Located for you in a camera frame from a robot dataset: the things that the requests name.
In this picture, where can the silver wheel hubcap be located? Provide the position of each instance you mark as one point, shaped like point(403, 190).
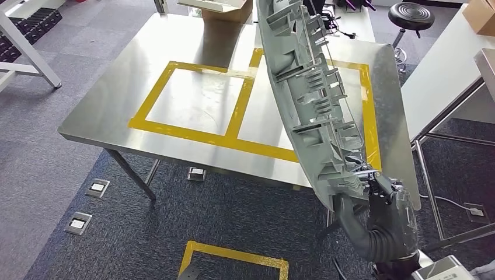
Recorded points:
point(305, 96)

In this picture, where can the cardboard box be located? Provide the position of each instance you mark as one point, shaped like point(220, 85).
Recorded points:
point(224, 13)
point(481, 15)

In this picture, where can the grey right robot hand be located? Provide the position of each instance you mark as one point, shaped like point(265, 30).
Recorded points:
point(394, 216)

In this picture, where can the steel workbench table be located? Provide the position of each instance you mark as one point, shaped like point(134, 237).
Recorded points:
point(116, 108)

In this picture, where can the white box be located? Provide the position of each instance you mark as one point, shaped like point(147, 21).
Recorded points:
point(487, 73)

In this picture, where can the white frame table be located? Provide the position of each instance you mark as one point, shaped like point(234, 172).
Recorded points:
point(31, 53)

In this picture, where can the stool with chrome base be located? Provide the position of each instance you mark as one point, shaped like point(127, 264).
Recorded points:
point(410, 15)

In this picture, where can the yellow floor tape square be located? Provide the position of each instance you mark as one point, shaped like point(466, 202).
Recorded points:
point(232, 255)

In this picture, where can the steel floor socket box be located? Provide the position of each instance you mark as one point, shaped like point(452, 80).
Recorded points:
point(78, 223)
point(196, 174)
point(476, 212)
point(96, 188)

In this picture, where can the purple tool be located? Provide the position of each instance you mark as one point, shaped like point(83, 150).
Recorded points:
point(354, 4)

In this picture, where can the black ribbed trays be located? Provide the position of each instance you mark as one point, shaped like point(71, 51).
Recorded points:
point(38, 23)

